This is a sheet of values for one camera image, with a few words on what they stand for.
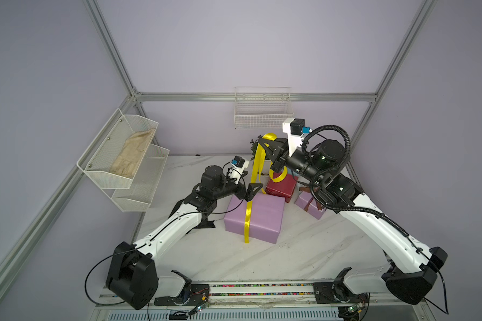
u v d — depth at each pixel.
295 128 0.45
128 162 0.77
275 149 0.52
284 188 0.96
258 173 0.68
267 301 0.73
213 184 0.59
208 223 0.93
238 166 0.65
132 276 0.40
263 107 0.95
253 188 0.67
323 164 0.44
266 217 0.80
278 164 0.49
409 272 0.40
